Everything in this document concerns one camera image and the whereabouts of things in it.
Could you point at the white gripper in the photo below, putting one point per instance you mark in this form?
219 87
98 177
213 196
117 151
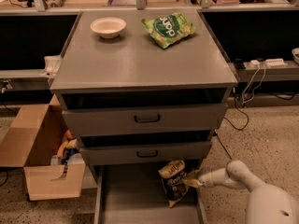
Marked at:
206 178

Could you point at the brown sea salt chip bag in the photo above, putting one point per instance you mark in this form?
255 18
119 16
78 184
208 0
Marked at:
172 175

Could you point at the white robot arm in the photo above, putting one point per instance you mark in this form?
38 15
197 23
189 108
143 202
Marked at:
267 204

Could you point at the grey middle drawer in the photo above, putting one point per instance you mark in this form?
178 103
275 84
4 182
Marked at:
145 153

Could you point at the grey top drawer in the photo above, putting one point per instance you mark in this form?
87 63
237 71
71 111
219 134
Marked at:
151 119

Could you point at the grey open bottom drawer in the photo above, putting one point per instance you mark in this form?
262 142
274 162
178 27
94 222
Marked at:
134 194

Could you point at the grey drawer cabinet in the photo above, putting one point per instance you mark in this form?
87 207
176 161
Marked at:
133 71

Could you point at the green chip bag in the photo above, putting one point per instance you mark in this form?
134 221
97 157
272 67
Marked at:
169 29

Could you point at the white plug adapter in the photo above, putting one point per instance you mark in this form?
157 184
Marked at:
254 63

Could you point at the items inside cardboard box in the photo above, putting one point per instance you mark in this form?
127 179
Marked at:
66 150

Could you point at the white power strip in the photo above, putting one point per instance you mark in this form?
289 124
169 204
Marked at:
273 63

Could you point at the open cardboard box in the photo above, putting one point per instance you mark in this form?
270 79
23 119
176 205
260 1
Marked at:
33 139

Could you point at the white bowl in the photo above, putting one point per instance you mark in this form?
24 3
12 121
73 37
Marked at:
108 27

